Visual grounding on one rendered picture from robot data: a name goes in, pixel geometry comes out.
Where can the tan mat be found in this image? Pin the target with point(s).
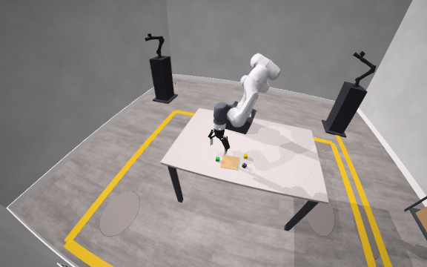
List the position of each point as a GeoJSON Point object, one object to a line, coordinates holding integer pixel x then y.
{"type": "Point", "coordinates": [230, 162]}

